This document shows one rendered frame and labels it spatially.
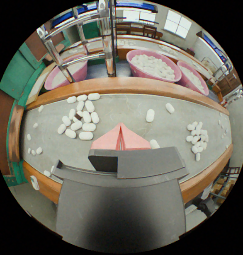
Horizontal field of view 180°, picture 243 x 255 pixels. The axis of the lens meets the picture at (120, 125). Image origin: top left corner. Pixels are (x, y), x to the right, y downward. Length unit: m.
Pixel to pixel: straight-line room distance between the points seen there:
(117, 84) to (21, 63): 0.66
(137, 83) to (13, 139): 0.62
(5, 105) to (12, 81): 0.14
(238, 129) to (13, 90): 5.38
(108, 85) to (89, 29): 2.63
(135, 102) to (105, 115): 0.09
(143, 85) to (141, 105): 0.06
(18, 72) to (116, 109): 0.66
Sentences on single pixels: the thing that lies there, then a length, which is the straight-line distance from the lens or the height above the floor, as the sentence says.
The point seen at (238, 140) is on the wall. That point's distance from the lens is 4.84.
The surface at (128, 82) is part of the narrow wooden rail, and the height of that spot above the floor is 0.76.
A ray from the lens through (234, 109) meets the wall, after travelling 4.82.
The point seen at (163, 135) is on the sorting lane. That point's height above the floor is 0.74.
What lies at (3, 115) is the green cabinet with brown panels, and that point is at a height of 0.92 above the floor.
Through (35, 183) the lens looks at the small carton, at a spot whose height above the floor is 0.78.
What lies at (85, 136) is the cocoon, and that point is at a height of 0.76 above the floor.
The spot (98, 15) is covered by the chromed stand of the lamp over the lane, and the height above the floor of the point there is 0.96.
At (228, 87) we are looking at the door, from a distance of 4.97.
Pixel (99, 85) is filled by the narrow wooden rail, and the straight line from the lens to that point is 0.24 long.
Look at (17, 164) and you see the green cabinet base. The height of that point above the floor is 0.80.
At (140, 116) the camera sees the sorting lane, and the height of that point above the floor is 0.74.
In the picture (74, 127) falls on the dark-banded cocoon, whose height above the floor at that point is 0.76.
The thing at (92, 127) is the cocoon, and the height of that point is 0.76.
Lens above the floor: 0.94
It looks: 77 degrees down
